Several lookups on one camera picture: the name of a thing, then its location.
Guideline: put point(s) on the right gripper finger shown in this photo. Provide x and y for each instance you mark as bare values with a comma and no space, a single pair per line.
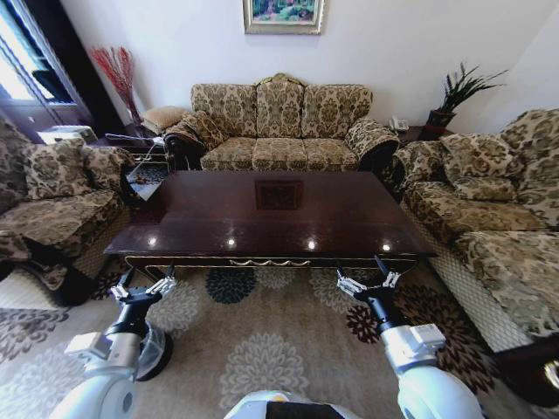
390,279
349,286

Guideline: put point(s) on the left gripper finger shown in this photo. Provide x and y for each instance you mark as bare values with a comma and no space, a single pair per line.
122,290
163,285

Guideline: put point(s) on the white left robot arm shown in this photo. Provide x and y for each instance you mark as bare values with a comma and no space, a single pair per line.
109,393

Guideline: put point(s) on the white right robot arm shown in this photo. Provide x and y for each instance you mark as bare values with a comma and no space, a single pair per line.
428,393

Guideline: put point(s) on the black bin with clear liner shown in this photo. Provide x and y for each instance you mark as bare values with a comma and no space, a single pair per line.
153,353

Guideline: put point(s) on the flower pattern rug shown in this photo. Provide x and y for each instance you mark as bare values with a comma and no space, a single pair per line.
271,340

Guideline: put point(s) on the floral armchair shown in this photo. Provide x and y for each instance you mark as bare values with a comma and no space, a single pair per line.
52,218

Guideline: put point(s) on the dark wooden coffee table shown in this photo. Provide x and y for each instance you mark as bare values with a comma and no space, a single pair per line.
271,218

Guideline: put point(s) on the glass top side table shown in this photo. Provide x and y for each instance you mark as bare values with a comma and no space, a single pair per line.
142,179

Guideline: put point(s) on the long floral sofa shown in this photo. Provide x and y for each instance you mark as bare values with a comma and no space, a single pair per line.
502,253

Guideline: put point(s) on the white robot front shell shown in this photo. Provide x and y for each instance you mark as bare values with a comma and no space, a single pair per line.
284,406

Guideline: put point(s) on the floral throw cushion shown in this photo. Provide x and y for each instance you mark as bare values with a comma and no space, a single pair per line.
203,128
480,159
57,168

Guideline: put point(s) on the dark wooden side table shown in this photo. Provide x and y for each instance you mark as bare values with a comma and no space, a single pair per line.
421,133

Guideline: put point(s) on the three-seat floral sofa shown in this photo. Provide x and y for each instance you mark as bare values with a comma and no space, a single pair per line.
279,148

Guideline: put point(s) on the white desk telephone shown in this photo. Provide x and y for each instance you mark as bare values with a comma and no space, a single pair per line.
398,123

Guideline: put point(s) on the dark wooden armrest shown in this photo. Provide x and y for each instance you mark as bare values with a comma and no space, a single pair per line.
528,362

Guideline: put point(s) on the white floor appliance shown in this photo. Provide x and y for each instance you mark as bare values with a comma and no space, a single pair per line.
70,134

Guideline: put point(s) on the dark red plant pot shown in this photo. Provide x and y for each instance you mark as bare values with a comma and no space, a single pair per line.
440,120

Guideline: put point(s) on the plain beige cushion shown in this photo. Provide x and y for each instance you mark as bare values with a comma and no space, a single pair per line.
163,117

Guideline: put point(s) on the green leafy plant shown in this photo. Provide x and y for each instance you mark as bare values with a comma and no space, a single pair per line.
463,87

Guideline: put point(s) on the red dried branches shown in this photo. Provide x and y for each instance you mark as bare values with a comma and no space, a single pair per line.
120,74

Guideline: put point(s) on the dark curtain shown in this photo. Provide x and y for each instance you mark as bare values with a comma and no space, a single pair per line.
83,65

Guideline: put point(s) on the framed landscape painting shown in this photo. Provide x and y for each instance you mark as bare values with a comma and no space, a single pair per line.
283,13

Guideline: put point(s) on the window with frame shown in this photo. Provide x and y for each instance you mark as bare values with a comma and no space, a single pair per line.
17,57

